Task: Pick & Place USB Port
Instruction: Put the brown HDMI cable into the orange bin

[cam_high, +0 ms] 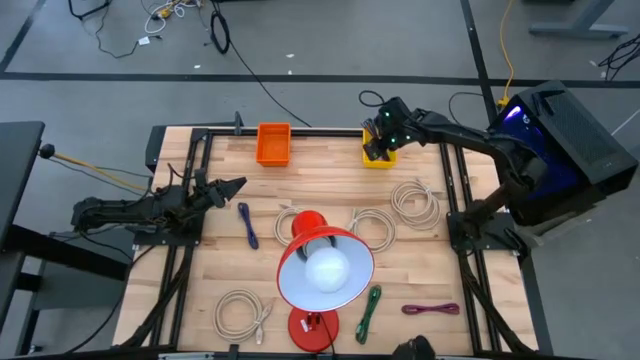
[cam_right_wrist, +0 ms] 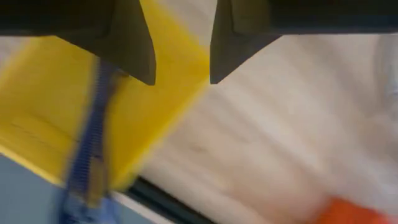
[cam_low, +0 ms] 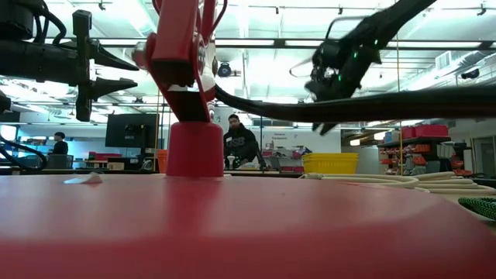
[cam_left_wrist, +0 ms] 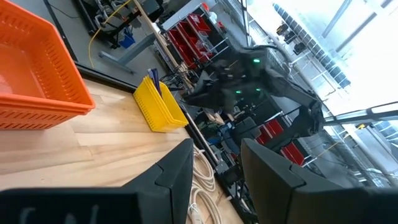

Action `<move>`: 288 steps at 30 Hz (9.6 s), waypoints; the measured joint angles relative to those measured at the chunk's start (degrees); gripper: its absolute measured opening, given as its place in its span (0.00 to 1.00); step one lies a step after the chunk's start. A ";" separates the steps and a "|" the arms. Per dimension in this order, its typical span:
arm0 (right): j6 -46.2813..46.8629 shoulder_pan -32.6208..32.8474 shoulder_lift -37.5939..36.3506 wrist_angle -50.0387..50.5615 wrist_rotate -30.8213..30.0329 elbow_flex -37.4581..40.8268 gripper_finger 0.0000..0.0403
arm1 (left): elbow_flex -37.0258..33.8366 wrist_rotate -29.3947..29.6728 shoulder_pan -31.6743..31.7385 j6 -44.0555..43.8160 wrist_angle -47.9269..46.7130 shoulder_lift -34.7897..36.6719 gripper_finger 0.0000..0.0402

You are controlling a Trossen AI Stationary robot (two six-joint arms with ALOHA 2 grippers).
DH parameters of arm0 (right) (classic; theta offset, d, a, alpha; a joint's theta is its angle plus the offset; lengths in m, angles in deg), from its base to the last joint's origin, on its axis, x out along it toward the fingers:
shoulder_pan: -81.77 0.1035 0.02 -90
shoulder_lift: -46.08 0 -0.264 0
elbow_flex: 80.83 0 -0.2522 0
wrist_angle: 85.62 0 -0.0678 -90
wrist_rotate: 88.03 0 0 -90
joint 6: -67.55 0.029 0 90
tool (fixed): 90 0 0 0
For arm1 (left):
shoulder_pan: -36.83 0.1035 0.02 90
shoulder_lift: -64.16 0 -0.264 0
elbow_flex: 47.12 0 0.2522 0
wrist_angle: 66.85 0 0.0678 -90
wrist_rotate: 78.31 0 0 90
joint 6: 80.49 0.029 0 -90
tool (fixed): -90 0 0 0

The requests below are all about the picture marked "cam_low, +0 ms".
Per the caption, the black cable loop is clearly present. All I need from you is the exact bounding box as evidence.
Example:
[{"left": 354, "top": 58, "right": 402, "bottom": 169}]
[{"left": 0, "top": 133, "right": 48, "bottom": 172}]

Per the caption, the green braided USB cable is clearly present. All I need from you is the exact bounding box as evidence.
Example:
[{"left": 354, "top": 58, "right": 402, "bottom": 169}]
[{"left": 457, "top": 196, "right": 496, "bottom": 221}]

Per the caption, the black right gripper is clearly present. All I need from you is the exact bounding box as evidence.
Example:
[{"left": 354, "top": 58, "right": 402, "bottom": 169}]
[{"left": 305, "top": 36, "right": 383, "bottom": 136}]

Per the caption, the red desk lamp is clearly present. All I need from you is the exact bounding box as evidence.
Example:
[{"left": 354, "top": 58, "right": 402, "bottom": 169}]
[{"left": 0, "top": 0, "right": 496, "bottom": 279}]

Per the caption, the black lamp power cord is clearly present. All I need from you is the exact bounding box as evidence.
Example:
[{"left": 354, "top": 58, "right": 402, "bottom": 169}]
[{"left": 214, "top": 84, "right": 496, "bottom": 123}]

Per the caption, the white label sticker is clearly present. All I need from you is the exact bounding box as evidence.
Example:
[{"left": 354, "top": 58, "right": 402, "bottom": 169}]
[{"left": 64, "top": 172, "right": 103, "bottom": 185}]

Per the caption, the dark shelf unit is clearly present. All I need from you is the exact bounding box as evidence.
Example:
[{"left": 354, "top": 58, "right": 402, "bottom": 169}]
[{"left": 377, "top": 135, "right": 453, "bottom": 177}]

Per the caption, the black monitor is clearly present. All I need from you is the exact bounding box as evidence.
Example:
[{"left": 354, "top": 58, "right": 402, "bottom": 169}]
[{"left": 105, "top": 112, "right": 160, "bottom": 149}]

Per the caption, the person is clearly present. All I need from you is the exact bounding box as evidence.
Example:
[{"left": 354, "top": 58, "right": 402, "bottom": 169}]
[
  {"left": 51, "top": 131, "right": 70, "bottom": 156},
  {"left": 223, "top": 113, "right": 260, "bottom": 170}
]

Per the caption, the white USB cable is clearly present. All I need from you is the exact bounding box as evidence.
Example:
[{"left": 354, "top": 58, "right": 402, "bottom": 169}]
[
  {"left": 301, "top": 171, "right": 421, "bottom": 190},
  {"left": 415, "top": 171, "right": 496, "bottom": 195}
]

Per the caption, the grey chair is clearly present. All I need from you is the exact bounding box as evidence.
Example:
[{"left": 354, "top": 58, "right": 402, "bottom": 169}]
[{"left": 46, "top": 153, "right": 74, "bottom": 170}]

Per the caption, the yellow plastic bin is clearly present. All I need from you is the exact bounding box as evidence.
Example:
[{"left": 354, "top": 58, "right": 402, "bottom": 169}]
[{"left": 301, "top": 152, "right": 360, "bottom": 175}]

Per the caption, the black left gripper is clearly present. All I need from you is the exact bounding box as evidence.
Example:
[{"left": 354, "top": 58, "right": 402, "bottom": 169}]
[{"left": 38, "top": 9, "right": 140, "bottom": 122}]

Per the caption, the large red storage bin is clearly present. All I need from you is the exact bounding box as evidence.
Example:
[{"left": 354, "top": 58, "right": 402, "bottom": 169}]
[{"left": 414, "top": 124, "right": 450, "bottom": 138}]

